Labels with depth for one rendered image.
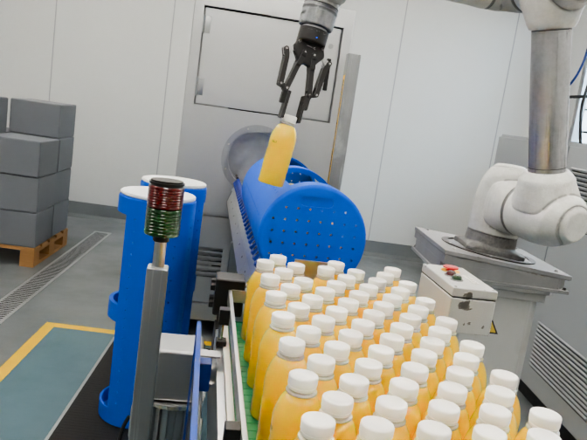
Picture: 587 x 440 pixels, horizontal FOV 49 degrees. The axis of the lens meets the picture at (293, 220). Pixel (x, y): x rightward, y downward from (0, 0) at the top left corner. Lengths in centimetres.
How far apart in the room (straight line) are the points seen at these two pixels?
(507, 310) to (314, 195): 72
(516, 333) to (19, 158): 383
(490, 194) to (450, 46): 505
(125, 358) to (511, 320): 136
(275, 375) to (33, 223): 421
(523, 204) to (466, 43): 524
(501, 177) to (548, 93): 31
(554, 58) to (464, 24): 524
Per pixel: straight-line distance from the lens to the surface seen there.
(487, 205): 202
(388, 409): 82
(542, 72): 184
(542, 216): 184
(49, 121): 536
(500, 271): 195
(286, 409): 85
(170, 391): 150
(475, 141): 707
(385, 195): 690
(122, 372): 253
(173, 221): 116
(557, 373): 359
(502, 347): 207
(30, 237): 509
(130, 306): 244
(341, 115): 307
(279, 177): 162
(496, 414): 87
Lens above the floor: 142
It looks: 10 degrees down
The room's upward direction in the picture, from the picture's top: 8 degrees clockwise
